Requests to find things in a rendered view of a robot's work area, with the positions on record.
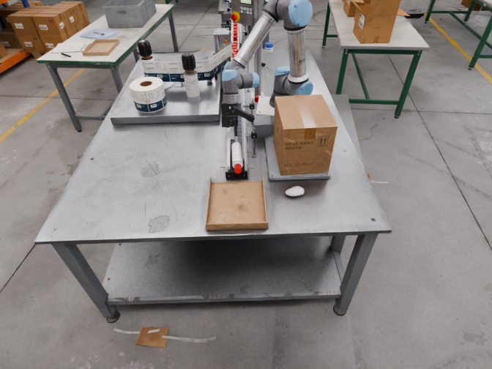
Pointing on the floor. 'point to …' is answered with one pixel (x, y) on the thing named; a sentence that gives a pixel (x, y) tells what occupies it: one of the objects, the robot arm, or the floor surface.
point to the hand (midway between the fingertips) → (236, 141)
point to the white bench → (129, 45)
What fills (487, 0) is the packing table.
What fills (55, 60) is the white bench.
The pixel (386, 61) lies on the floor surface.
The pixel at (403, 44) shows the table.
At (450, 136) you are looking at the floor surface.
